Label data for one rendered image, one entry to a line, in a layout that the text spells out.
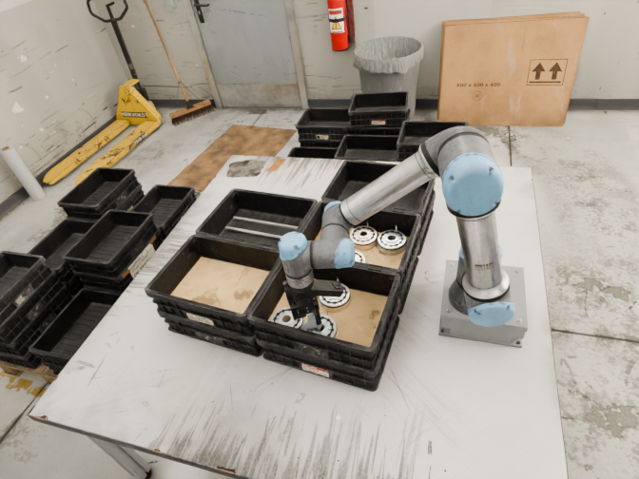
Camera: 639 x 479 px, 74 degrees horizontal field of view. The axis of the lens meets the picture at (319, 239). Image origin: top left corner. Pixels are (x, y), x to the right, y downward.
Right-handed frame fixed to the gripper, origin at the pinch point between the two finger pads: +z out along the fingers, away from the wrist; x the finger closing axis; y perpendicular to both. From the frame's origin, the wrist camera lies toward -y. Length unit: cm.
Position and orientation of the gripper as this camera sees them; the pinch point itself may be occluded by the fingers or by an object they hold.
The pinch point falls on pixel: (318, 321)
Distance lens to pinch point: 135.0
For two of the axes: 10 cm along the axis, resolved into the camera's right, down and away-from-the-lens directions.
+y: -9.5, 2.9, -1.3
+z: 1.4, 7.4, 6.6
